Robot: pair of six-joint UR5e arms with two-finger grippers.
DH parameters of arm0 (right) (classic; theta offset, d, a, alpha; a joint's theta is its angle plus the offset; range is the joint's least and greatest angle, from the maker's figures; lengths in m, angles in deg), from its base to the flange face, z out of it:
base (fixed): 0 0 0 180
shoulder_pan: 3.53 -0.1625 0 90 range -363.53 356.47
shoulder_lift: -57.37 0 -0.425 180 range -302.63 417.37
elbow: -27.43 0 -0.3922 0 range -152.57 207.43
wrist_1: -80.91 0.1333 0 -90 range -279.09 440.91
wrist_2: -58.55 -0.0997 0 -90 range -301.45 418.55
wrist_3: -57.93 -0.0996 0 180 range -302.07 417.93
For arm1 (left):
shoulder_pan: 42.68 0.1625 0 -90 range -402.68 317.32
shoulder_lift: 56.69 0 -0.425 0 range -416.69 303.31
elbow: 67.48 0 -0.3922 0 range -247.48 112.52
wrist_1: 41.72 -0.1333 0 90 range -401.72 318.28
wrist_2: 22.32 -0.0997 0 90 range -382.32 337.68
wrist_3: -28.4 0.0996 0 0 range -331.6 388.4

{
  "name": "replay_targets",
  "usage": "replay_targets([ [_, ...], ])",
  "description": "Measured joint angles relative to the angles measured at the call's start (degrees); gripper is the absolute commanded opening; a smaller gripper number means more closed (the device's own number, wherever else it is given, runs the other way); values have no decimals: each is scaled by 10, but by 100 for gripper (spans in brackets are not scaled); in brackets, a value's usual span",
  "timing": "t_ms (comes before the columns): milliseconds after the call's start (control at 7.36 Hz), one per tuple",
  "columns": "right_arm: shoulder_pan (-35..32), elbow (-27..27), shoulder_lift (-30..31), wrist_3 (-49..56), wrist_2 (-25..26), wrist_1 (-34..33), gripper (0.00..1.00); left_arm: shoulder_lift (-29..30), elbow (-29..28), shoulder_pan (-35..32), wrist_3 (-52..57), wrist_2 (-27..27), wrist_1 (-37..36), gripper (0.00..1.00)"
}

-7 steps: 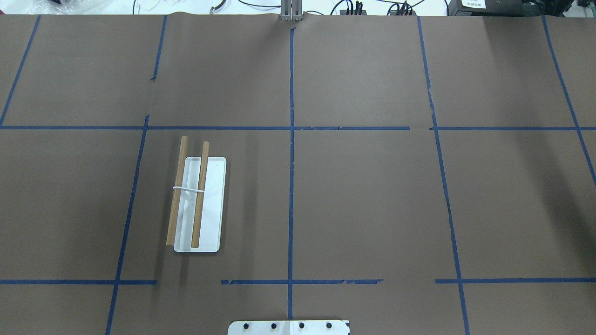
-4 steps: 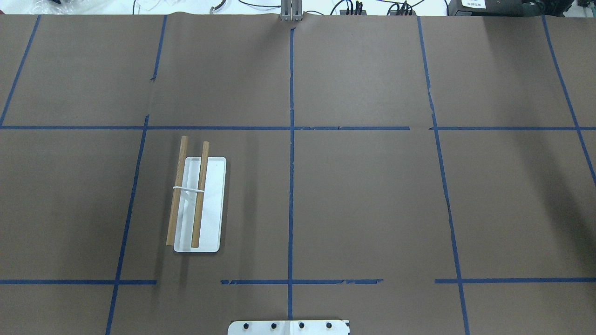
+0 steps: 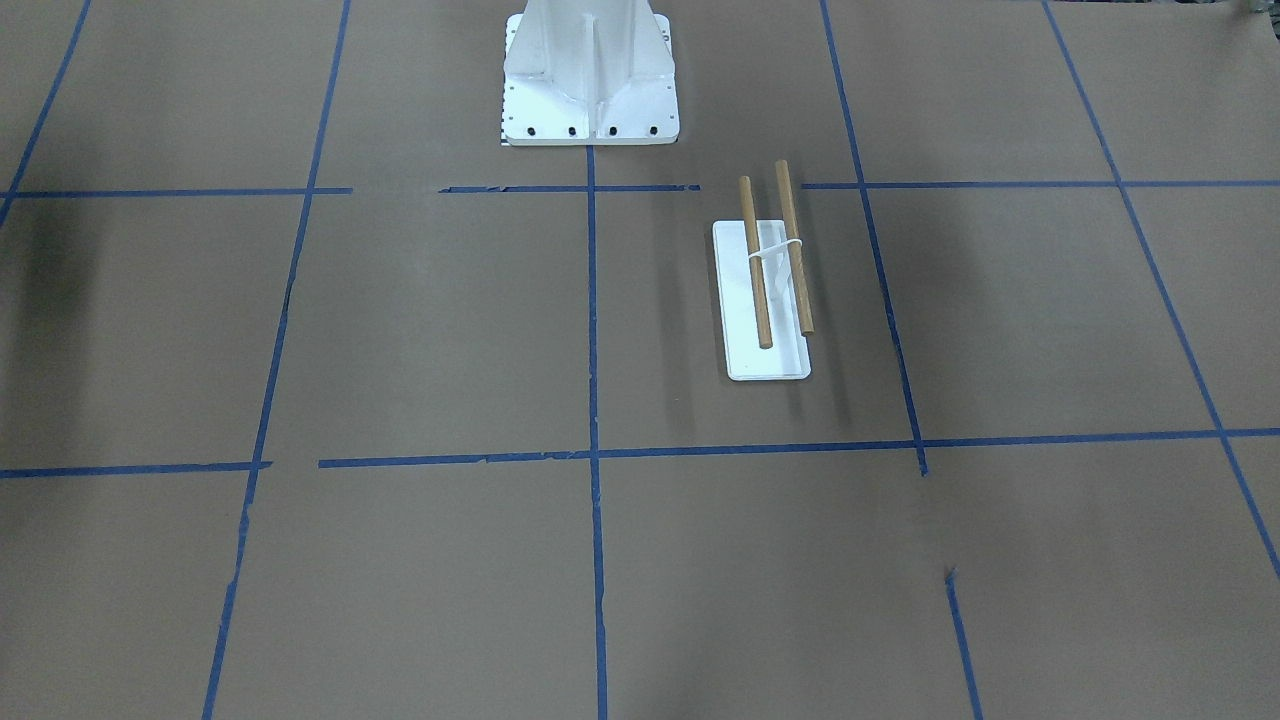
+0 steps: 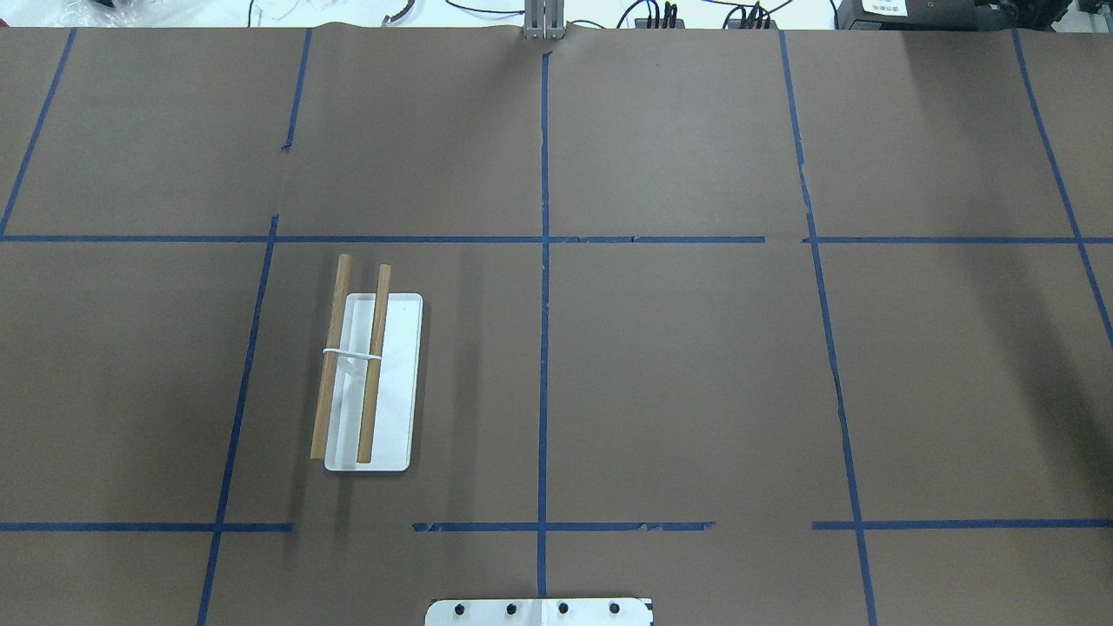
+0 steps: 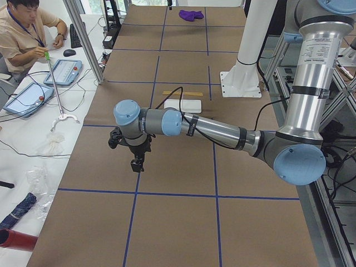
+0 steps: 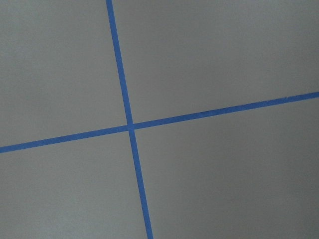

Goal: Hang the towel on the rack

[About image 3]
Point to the white wooden towel rack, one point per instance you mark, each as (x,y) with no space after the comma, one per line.
(765,303)

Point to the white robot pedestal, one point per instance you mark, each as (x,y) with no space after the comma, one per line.
(579,73)

